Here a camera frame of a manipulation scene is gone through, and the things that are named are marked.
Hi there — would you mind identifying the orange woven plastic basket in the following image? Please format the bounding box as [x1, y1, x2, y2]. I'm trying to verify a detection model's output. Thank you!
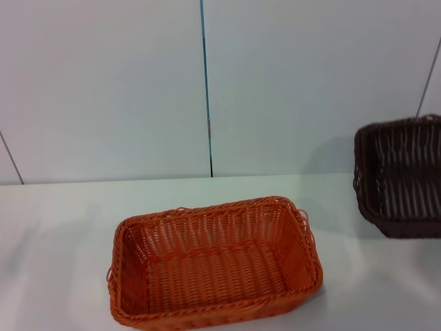
[105, 195, 325, 331]

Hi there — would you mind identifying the dark brown woven basket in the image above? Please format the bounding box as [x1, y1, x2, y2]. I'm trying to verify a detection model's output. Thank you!
[353, 114, 441, 239]

